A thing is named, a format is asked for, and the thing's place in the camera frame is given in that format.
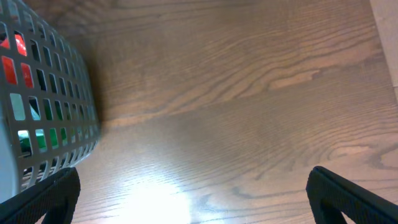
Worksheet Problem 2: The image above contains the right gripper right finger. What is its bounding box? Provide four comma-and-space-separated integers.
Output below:
306, 166, 397, 224

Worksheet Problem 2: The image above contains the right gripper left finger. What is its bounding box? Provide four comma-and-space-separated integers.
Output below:
1, 167, 80, 223

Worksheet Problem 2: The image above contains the green Nescafe coffee bag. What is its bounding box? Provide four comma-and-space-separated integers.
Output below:
9, 93, 69, 158

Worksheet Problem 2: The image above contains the orange spaghetti packet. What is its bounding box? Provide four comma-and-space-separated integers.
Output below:
1, 31, 34, 89

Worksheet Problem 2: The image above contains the grey plastic lattice basket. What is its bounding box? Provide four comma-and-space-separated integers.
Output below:
1, 0, 100, 201

